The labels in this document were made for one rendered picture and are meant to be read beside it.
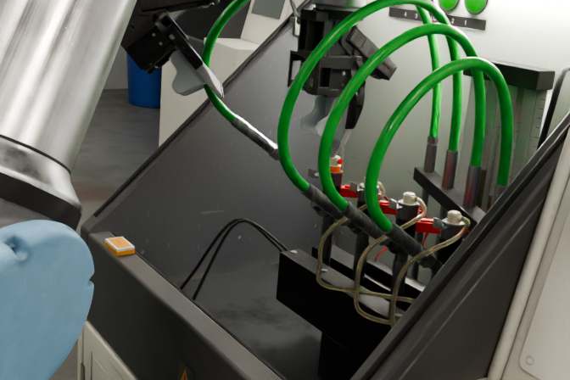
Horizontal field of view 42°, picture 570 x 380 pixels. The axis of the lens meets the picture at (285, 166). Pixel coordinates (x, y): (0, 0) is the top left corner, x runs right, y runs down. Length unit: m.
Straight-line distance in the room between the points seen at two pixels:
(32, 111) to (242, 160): 0.96
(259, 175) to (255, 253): 0.16
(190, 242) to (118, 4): 0.93
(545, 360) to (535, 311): 0.05
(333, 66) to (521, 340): 0.42
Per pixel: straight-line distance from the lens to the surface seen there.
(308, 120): 1.08
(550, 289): 0.86
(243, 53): 3.90
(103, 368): 1.32
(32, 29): 0.47
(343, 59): 1.04
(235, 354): 0.93
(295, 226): 1.51
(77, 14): 0.48
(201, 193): 1.37
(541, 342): 0.87
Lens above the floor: 1.40
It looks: 15 degrees down
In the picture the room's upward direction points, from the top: 5 degrees clockwise
